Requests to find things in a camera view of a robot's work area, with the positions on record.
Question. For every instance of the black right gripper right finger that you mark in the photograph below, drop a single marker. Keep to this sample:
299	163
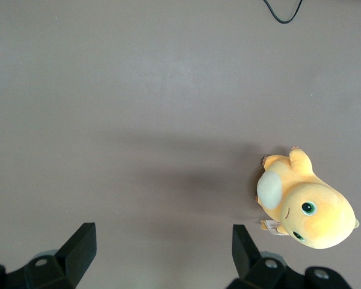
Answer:
258	268

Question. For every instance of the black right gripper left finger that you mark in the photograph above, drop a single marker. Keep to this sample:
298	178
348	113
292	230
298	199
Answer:
66	259

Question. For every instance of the orange plush dragon toy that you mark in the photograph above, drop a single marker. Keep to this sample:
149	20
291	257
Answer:
307	204

